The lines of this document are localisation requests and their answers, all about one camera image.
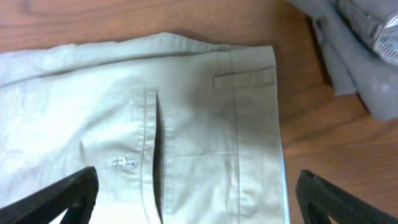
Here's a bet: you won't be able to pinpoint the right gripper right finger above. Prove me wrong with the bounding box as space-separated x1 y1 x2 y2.
295 170 397 224

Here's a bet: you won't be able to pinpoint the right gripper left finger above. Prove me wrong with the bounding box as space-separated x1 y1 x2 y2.
1 167 99 224

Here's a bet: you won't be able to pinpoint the khaki shorts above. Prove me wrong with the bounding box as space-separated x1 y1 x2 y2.
1 33 289 223

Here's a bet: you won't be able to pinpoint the folded grey shorts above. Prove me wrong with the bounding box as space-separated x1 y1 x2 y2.
289 0 397 120

